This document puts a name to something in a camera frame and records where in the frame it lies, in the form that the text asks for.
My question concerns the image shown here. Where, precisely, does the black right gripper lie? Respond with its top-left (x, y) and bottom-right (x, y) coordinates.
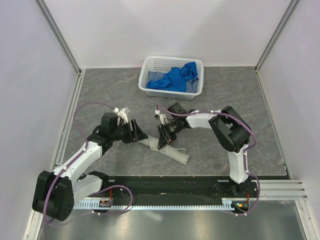
top-left (157, 119), bottom-right (182, 150)

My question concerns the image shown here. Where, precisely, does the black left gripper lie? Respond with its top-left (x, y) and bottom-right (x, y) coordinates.
top-left (110, 119), bottom-right (148, 144)

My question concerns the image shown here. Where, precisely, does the grey cloth napkin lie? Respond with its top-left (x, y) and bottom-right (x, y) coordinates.
top-left (139, 135), bottom-right (190, 165)

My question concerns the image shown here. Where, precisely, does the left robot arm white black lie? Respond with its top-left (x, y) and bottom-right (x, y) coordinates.
top-left (32, 112), bottom-right (148, 222)

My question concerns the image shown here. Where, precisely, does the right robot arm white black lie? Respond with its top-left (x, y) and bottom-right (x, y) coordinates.
top-left (155, 103), bottom-right (251, 197)

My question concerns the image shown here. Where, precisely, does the blue towel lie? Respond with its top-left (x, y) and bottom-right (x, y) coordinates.
top-left (146, 61), bottom-right (199, 93)

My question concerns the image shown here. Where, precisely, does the blue checkered cloth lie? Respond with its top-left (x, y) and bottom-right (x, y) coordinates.
top-left (146, 70), bottom-right (199, 93)

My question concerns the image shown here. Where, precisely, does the white perforated plastic basket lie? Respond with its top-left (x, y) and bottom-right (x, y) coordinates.
top-left (138, 56), bottom-right (204, 100)

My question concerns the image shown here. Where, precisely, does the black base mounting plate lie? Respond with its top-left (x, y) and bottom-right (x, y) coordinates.
top-left (84, 174), bottom-right (261, 201)

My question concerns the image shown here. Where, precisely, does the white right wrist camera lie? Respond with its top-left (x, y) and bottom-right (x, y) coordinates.
top-left (154, 109), bottom-right (167, 125)

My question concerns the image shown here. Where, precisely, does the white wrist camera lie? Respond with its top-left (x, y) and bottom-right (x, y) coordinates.
top-left (113, 107), bottom-right (130, 124)
top-left (154, 109), bottom-right (167, 125)

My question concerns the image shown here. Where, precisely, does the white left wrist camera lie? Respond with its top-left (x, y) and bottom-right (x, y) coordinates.
top-left (113, 107), bottom-right (130, 124)

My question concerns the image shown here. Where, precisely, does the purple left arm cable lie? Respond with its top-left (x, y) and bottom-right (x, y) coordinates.
top-left (42, 102), bottom-right (133, 227)

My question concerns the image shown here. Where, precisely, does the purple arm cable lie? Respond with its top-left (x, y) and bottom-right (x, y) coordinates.
top-left (155, 103), bottom-right (261, 217)
top-left (42, 102), bottom-right (133, 227)

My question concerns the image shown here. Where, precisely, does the slotted cable duct rail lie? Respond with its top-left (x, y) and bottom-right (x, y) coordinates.
top-left (74, 197), bottom-right (258, 210)

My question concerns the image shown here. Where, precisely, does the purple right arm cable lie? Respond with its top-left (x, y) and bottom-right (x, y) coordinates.
top-left (155, 103), bottom-right (261, 217)

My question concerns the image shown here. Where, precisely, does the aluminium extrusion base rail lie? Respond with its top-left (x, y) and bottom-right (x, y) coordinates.
top-left (259, 179), bottom-right (308, 201)

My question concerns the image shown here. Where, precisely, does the aluminium corner frame post left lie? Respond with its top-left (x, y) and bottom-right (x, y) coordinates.
top-left (34, 0), bottom-right (82, 75)

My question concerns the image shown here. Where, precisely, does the aluminium corner frame post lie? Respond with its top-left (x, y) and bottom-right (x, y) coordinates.
top-left (254, 0), bottom-right (301, 73)
top-left (34, 0), bottom-right (82, 75)

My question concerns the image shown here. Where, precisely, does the aluminium corner frame post right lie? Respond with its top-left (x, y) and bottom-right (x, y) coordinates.
top-left (254, 0), bottom-right (301, 73)

